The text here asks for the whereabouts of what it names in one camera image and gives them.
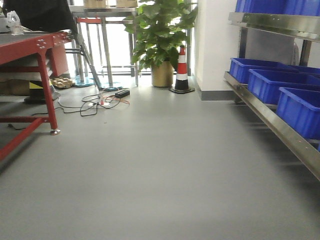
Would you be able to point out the cardboard box right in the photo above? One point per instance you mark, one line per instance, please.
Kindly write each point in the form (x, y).
(126, 3)

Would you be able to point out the blue bin top shelf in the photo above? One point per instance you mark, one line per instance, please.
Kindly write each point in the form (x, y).
(282, 7)

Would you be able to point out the cardboard box left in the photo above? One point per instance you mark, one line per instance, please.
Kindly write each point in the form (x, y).
(95, 4)

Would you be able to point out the blue bin near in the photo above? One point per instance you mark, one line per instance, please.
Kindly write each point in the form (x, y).
(300, 109)

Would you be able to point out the blue bin middle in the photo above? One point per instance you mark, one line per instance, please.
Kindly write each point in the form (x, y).
(265, 84)

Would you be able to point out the black cloth on bench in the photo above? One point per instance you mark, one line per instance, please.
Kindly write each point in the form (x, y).
(42, 15)

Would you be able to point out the egg carton on floor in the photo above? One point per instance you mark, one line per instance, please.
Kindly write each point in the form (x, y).
(62, 83)

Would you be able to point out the black power adapter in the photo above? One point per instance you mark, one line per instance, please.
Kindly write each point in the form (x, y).
(122, 93)

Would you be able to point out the cardboard box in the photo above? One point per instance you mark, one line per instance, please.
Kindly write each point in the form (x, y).
(95, 4)
(126, 3)

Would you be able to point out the gold plant pot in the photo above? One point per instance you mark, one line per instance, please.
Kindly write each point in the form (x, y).
(162, 75)

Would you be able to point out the steel table frame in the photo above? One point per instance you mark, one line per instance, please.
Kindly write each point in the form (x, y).
(86, 74)

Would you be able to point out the blue bin far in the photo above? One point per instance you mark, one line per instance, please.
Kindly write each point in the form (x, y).
(239, 67)

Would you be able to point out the green potted plant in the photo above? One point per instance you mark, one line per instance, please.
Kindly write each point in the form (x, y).
(160, 27)

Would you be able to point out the orange white traffic cone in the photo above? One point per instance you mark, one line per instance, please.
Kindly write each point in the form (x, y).
(181, 83)

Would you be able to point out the clear plastic bag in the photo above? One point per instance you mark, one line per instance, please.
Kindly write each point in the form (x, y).
(14, 23)

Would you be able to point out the stainless steel shelf rack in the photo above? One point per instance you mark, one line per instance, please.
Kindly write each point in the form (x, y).
(306, 28)

